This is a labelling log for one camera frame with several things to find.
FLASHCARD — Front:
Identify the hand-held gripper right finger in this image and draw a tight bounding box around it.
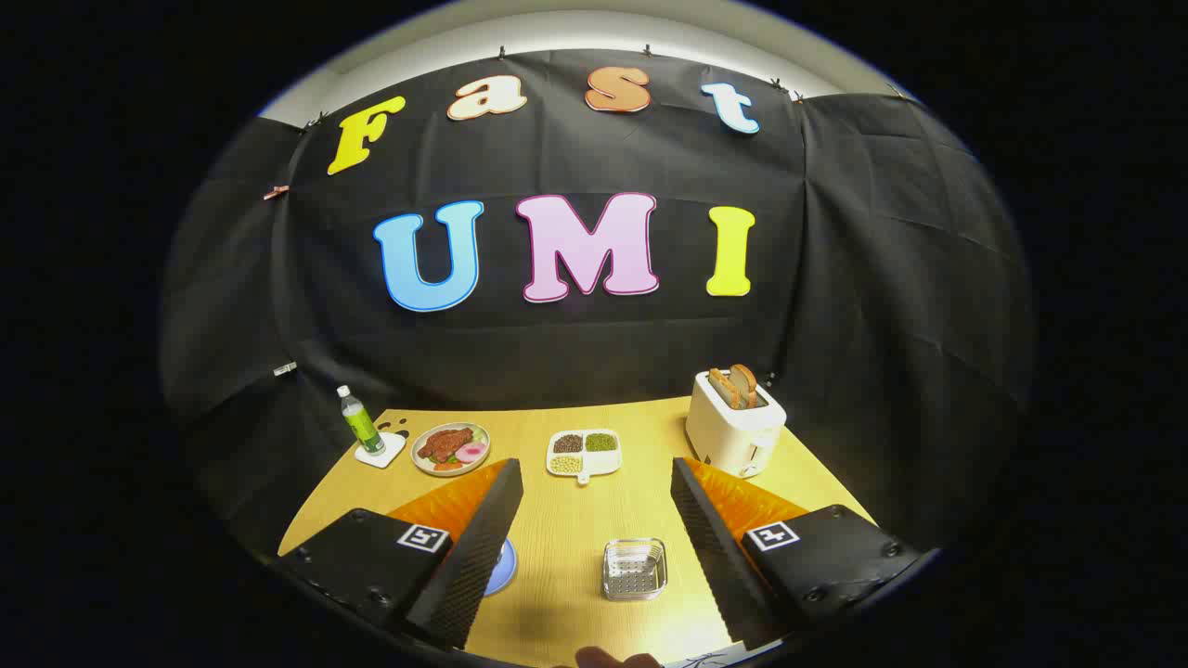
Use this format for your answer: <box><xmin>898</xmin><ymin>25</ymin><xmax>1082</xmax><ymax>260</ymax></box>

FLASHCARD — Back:
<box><xmin>670</xmin><ymin>456</ymin><xmax>924</xmax><ymax>650</ymax></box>

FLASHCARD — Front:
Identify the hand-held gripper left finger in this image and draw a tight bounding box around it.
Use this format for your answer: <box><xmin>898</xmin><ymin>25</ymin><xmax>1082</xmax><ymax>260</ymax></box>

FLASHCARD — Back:
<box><xmin>274</xmin><ymin>457</ymin><xmax>525</xmax><ymax>650</ymax></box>

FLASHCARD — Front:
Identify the blue round plate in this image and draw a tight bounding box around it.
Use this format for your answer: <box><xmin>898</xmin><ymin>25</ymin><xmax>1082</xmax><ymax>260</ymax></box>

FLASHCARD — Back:
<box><xmin>483</xmin><ymin>538</ymin><xmax>518</xmax><ymax>597</ymax></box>

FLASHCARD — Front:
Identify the perforated metal basket tray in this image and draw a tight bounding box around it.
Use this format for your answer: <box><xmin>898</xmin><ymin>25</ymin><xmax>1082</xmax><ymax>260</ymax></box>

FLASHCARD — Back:
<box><xmin>601</xmin><ymin>538</ymin><xmax>669</xmax><ymax>602</ymax></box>

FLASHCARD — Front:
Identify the beige round food plate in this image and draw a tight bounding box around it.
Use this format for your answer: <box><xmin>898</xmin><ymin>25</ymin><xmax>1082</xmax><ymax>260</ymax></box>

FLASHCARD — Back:
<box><xmin>410</xmin><ymin>422</ymin><xmax>492</xmax><ymax>478</ymax></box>

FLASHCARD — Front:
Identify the brown meat piece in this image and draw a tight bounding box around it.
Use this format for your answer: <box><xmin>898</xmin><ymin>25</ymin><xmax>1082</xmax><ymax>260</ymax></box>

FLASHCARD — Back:
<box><xmin>417</xmin><ymin>428</ymin><xmax>474</xmax><ymax>462</ymax></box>

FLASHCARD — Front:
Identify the white toaster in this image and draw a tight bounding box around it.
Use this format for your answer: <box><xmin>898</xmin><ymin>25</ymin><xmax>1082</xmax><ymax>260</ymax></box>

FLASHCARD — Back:
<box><xmin>685</xmin><ymin>369</ymin><xmax>788</xmax><ymax>479</ymax></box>

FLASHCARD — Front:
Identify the white square coaster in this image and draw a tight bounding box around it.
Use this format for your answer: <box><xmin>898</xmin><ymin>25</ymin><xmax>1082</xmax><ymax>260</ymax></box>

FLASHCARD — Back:
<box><xmin>354</xmin><ymin>431</ymin><xmax>407</xmax><ymax>469</ymax></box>

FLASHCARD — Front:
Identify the white divided dish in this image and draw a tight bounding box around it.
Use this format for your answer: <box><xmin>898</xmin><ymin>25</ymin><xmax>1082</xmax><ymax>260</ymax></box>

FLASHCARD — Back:
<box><xmin>545</xmin><ymin>429</ymin><xmax>623</xmax><ymax>486</ymax></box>

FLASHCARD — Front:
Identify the green label drink bottle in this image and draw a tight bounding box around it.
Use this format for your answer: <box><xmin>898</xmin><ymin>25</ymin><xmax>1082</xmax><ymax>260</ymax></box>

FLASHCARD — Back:
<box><xmin>336</xmin><ymin>385</ymin><xmax>384</xmax><ymax>456</ymax></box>

